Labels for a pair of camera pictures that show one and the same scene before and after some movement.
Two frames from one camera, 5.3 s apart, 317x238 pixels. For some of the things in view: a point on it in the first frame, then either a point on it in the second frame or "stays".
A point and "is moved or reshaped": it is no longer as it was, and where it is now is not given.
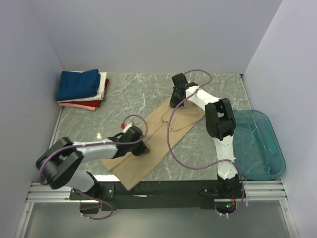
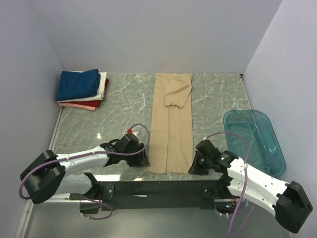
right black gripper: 173,101 -> 195,169
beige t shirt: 130,170 is moved or reshaped
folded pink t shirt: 93,108 stays
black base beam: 154,195 stays
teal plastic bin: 256,150 stays
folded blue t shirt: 73,85 stays
